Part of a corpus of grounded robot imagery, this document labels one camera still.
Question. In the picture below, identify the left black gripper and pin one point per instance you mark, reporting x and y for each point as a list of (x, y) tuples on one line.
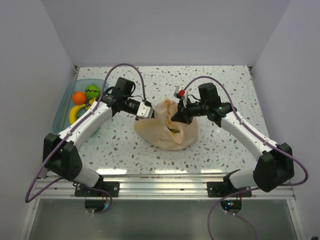
[(137, 117)]

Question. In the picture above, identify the right round controller board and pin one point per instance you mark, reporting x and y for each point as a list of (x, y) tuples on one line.
[(232, 206)]

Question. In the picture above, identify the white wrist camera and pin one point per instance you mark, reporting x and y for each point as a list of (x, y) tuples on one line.
[(144, 111), (181, 95)]

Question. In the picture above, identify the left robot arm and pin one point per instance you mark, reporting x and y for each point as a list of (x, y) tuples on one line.
[(61, 151)]

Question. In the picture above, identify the aluminium rail frame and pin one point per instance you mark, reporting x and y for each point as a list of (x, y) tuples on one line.
[(157, 187)]

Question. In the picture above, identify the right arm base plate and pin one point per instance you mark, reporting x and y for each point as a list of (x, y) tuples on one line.
[(220, 188)]

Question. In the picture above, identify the blue plastic tray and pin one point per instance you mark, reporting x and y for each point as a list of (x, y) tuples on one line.
[(61, 119)]

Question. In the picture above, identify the orange plastic bag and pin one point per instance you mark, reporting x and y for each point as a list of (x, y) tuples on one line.
[(155, 130)]

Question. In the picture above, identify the fake green apple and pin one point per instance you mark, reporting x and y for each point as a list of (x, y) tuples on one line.
[(92, 91)]

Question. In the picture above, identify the fake orange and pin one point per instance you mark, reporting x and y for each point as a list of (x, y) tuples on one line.
[(79, 98)]

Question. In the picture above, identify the round controller board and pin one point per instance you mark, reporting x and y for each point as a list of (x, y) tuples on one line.
[(95, 206), (232, 206)]

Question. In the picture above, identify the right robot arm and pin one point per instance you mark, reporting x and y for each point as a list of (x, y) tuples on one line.
[(274, 164)]

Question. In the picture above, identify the fake dark avocado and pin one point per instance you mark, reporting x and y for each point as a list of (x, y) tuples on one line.
[(173, 130)]

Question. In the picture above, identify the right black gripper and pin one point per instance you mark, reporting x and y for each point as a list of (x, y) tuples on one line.
[(182, 114)]

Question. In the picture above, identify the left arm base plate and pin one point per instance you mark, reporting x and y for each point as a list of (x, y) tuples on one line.
[(101, 189)]

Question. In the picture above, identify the left round controller board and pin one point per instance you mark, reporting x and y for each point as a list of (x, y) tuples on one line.
[(95, 206)]

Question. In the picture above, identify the fake yellow lemon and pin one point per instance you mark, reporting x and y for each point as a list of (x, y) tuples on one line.
[(90, 103)]

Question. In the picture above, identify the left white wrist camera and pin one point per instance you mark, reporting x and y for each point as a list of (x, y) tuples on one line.
[(144, 111)]

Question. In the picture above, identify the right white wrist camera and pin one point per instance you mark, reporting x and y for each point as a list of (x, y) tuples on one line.
[(181, 95)]

